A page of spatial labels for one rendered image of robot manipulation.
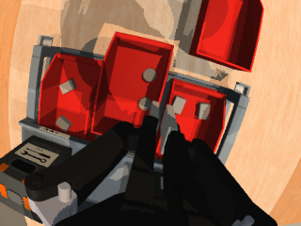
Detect olive green tool case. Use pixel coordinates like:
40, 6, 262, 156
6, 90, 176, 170
153, 171, 164, 197

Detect black case with orange latches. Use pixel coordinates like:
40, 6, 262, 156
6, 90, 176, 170
0, 135, 72, 220

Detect grey metal shelf rack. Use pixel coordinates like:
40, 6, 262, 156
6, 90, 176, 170
18, 35, 252, 213

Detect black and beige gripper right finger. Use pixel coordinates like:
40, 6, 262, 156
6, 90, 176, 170
160, 105, 277, 226

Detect grey round disc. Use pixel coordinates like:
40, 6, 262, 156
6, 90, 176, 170
143, 68, 156, 82
138, 97, 151, 110

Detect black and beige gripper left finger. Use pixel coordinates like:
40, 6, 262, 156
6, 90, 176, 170
24, 101, 159, 226

